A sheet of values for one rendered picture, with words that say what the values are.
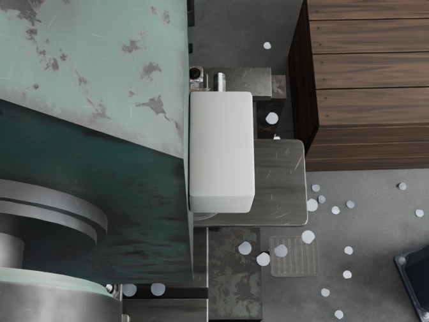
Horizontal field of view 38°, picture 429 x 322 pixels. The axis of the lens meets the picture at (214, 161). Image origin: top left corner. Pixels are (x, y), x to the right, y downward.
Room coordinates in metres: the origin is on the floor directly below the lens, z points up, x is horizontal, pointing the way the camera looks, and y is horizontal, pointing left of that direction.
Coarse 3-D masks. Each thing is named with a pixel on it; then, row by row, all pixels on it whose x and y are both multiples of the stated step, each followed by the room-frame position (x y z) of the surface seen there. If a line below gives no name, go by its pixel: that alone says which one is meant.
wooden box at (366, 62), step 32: (320, 0) 0.92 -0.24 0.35; (352, 0) 0.93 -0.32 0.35; (384, 0) 0.93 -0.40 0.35; (416, 0) 0.94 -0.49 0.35; (320, 32) 0.83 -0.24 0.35; (352, 32) 0.83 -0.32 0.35; (384, 32) 0.84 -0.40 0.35; (416, 32) 0.85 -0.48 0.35; (288, 64) 0.92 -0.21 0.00; (320, 64) 0.74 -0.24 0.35; (352, 64) 0.74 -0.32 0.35; (384, 64) 0.75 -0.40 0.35; (416, 64) 0.76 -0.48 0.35; (320, 96) 0.65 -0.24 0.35; (352, 96) 0.66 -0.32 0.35; (384, 96) 0.66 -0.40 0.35; (416, 96) 0.67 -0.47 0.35; (320, 128) 0.58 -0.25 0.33; (352, 128) 0.58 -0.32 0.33; (384, 128) 0.59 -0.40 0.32; (416, 128) 0.60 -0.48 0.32; (320, 160) 0.58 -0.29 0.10; (352, 160) 0.59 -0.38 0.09; (384, 160) 0.60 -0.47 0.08; (416, 160) 0.61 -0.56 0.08
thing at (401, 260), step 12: (408, 252) 0.36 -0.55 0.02; (420, 252) 0.34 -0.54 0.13; (396, 264) 0.33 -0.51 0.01; (408, 264) 0.32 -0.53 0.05; (420, 264) 0.30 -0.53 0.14; (408, 276) 0.29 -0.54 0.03; (420, 276) 0.28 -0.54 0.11; (408, 288) 0.26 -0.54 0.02; (420, 288) 0.26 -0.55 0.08; (420, 300) 0.23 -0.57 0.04; (420, 312) 0.20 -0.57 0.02
